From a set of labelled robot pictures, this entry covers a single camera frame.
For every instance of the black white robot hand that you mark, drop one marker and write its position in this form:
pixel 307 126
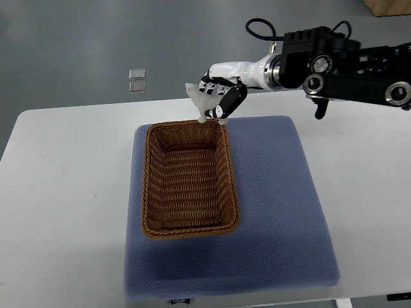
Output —
pixel 230 82

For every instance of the white bear figurine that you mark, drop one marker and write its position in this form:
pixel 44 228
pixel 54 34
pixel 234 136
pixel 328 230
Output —
pixel 201 100

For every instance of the brown wicker basket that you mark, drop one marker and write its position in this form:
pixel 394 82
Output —
pixel 189 187

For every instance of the upper metal floor plate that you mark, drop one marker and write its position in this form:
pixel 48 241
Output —
pixel 137 74

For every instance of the metal floor plate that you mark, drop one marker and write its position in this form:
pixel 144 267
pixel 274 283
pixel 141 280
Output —
pixel 137 87
pixel 137 74

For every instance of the lower metal floor plate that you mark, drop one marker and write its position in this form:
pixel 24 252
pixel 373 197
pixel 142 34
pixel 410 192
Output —
pixel 137 87

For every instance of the wooden box corner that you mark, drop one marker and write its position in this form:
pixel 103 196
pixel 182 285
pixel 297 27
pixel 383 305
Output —
pixel 388 8

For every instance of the blue quilted mat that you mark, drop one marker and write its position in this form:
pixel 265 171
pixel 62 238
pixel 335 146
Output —
pixel 282 241

